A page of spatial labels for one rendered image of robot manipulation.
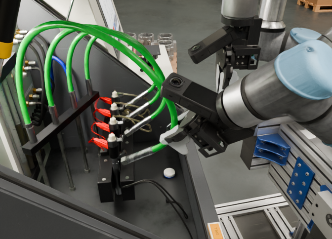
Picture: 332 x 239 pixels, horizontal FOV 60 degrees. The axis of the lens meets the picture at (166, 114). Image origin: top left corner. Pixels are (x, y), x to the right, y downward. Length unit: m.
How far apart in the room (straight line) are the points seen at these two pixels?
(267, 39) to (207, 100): 0.64
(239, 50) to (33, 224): 0.51
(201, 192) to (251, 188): 1.40
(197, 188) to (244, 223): 0.92
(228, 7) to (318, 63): 0.31
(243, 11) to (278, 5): 0.46
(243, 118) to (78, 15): 0.72
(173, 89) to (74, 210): 0.24
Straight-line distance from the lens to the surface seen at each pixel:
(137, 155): 0.67
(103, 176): 0.85
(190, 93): 0.49
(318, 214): 0.88
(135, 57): 0.54
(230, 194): 2.14
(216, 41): 0.66
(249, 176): 2.30
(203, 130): 0.50
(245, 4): 0.64
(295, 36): 1.09
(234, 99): 0.44
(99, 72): 1.03
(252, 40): 0.69
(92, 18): 1.01
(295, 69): 0.38
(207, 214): 0.79
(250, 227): 1.73
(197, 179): 0.86
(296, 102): 0.40
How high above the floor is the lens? 1.56
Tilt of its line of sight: 33 degrees down
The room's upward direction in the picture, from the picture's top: straight up
